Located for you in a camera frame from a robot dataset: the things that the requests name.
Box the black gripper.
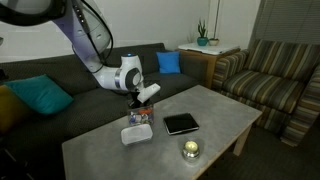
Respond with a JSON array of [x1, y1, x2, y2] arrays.
[[128, 90, 150, 110]]

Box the orange snack packet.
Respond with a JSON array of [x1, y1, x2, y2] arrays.
[[138, 108, 153, 116]]

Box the clear plastic storage container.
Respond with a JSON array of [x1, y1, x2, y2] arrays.
[[127, 104, 155, 127]]

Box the white container lid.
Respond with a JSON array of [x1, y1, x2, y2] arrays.
[[120, 123, 154, 147]]

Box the blue cushion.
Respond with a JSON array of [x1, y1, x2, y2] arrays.
[[155, 50, 182, 75]]

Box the silver candle tin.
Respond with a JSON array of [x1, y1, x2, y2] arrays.
[[182, 140, 201, 161]]

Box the dark grey sofa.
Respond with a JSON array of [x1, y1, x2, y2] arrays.
[[0, 42, 209, 180]]

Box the wooden side table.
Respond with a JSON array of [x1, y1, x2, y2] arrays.
[[176, 48, 242, 90]]

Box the teal plant pot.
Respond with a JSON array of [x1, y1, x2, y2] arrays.
[[196, 36, 210, 47]]

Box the green succulent plant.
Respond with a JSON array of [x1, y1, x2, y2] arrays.
[[197, 18, 208, 39]]

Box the teal cushion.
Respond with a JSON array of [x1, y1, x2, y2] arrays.
[[3, 73, 75, 116]]

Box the wooden table leg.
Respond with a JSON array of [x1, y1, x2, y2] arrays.
[[232, 123, 253, 157]]

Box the tall thin plant stem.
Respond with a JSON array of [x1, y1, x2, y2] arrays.
[[213, 0, 222, 40]]

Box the yellow cushion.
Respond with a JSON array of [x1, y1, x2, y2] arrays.
[[0, 84, 32, 134]]

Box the striped armchair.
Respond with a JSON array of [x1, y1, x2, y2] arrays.
[[211, 39, 320, 148]]

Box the window blinds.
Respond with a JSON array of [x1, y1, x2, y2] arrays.
[[249, 0, 320, 46]]

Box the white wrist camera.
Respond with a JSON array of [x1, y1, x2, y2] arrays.
[[136, 83, 162, 104]]

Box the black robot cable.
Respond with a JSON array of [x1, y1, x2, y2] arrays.
[[81, 0, 115, 66]]

